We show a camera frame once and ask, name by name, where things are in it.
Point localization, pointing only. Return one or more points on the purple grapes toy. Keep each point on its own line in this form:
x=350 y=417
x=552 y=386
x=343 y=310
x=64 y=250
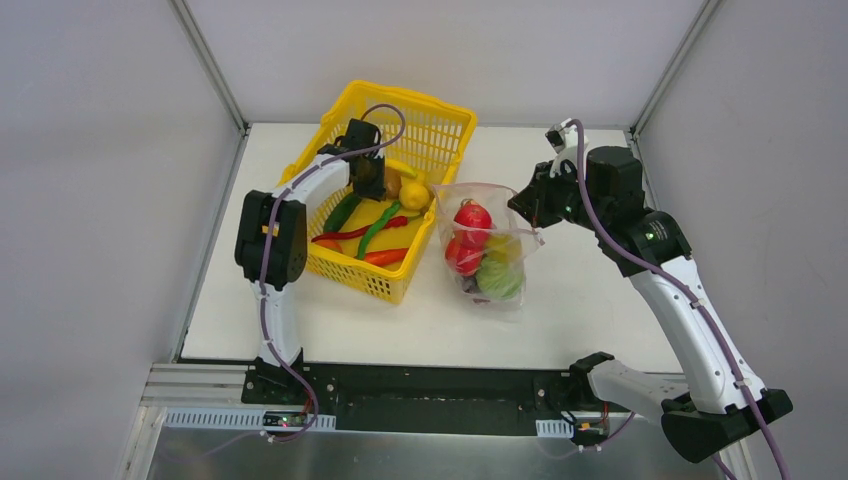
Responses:
x=469 y=285

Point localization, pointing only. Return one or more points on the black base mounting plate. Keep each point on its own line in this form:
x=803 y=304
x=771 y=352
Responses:
x=415 y=399

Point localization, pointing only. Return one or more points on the yellow-green pepper toy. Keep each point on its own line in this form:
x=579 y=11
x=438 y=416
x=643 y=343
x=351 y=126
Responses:
x=504 y=248

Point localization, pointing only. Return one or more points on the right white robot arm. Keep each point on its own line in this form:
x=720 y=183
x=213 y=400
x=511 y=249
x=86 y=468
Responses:
x=722 y=401

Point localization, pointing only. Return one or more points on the yellow plastic basket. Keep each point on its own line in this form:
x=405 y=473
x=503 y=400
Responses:
x=435 y=137

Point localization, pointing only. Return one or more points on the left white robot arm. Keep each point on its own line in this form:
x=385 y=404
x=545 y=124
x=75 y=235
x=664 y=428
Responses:
x=271 y=246

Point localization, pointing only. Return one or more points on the small orange toy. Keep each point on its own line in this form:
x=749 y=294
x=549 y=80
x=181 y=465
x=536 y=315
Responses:
x=329 y=244

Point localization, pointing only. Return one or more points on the green cabbage toy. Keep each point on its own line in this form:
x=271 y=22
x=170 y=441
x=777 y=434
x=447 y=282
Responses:
x=498 y=280

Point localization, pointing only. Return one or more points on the green bean toy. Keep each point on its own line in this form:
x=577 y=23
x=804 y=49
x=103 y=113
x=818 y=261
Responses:
x=376 y=227

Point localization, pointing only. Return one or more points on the orange carrot toy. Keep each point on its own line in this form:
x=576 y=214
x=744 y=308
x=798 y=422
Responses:
x=383 y=258

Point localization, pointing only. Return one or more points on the yellow banana toy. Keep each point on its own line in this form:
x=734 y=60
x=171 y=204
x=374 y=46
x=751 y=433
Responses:
x=402 y=168

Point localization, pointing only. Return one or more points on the red chili pepper toy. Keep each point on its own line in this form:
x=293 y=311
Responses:
x=395 y=222

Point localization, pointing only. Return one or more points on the green cucumber toy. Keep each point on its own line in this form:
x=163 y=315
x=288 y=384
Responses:
x=341 y=213

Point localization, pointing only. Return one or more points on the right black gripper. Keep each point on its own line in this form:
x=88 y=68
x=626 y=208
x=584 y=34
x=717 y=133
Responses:
x=534 y=198

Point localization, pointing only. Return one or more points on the red tomato toy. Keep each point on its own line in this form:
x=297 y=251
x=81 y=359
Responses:
x=463 y=260

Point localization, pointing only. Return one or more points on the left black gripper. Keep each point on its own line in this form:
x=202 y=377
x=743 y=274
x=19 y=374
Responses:
x=370 y=176

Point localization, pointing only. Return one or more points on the clear pink-dotted zip bag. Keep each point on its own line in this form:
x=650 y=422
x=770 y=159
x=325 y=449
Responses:
x=495 y=198

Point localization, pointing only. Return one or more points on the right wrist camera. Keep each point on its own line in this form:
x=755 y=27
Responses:
x=563 y=137

